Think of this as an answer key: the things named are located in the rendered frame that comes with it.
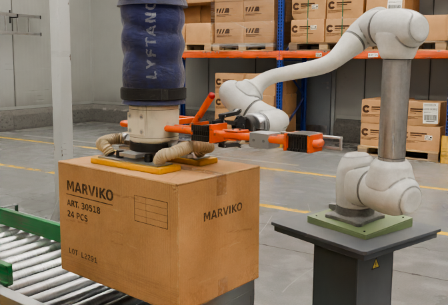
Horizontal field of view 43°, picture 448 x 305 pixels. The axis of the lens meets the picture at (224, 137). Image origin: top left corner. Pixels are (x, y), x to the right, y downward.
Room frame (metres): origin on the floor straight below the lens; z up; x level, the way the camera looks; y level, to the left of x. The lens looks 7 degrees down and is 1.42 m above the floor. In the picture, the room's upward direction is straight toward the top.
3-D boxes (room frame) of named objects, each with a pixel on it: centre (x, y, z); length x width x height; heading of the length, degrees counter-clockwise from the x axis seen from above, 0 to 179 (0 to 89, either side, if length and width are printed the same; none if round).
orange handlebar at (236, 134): (1.95, 0.01, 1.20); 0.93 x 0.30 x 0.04; 51
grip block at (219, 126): (1.82, 0.05, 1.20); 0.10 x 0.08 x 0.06; 141
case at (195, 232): (1.97, 0.23, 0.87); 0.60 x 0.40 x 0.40; 50
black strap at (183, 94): (1.98, 0.24, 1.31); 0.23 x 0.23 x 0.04
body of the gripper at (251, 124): (1.94, -0.06, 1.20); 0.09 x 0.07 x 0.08; 143
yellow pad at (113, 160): (1.91, 0.30, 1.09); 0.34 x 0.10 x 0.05; 51
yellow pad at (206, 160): (2.05, 0.18, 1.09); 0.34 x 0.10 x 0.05; 51
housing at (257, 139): (1.69, -0.12, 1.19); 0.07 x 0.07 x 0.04; 51
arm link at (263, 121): (2.00, -0.11, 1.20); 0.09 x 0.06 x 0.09; 53
